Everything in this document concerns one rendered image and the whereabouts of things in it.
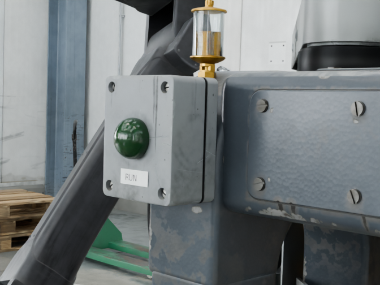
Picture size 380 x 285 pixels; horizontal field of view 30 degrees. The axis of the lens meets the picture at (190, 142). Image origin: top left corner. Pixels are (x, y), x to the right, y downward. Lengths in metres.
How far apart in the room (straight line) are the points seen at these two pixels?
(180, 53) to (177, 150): 0.33
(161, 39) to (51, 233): 0.28
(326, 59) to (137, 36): 8.04
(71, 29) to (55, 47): 0.46
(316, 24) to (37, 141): 8.84
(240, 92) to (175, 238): 0.13
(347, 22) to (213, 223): 0.20
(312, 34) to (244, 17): 6.82
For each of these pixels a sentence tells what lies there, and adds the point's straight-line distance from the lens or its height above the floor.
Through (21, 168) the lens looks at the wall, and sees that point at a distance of 9.30.
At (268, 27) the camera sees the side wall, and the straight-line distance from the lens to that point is 7.20.
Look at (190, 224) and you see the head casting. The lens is 0.54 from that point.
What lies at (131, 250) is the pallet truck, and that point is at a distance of 6.09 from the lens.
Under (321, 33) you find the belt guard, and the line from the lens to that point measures 0.60.
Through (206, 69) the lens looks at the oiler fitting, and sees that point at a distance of 0.57.
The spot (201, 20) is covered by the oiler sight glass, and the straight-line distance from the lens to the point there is 0.57.
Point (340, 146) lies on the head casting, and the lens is 0.45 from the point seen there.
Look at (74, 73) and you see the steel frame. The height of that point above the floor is 1.67.
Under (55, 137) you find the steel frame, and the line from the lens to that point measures 9.47.
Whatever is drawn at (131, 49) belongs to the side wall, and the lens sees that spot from 8.69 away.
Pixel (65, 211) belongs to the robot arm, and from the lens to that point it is 0.73.
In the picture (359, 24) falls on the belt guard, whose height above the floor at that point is 1.38.
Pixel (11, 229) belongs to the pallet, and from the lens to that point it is 6.37.
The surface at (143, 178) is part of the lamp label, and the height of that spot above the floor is 1.26.
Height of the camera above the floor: 1.31
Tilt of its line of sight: 3 degrees down
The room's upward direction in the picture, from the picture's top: 2 degrees clockwise
